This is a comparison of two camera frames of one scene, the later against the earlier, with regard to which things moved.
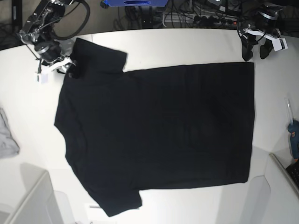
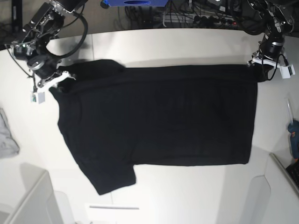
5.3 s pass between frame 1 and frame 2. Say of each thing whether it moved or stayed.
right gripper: moved
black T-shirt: moved
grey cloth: stayed
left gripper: moved
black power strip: stayed
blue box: stayed
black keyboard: stayed
